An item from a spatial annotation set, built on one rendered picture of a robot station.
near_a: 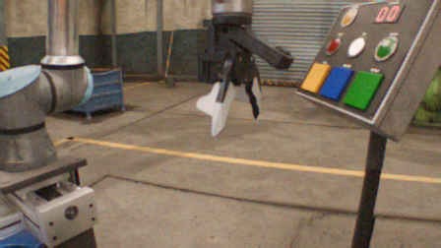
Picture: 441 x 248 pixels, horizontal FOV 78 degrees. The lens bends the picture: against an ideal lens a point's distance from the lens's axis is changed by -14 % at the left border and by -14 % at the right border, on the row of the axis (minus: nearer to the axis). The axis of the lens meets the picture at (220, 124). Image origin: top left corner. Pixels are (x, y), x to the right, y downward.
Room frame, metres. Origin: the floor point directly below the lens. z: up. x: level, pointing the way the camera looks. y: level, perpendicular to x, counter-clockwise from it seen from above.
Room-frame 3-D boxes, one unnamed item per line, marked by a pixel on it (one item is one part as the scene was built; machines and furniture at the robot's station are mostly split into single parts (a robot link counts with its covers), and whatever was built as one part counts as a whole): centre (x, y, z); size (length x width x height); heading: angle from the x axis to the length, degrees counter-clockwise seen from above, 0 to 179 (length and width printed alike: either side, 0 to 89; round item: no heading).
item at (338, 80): (0.66, -0.26, 1.01); 0.07 x 0.05 x 0.07; 11
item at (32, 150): (0.66, 0.49, 0.87); 0.15 x 0.15 x 0.10
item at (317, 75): (0.76, -0.24, 1.01); 0.07 x 0.05 x 0.07; 11
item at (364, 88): (0.56, -0.28, 1.01); 0.07 x 0.05 x 0.07; 11
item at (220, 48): (0.57, -0.01, 1.07); 0.09 x 0.08 x 0.12; 56
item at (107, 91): (5.04, 2.33, 0.36); 1.20 x 0.80 x 0.72; 59
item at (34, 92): (0.67, 0.48, 0.98); 0.13 x 0.12 x 0.14; 154
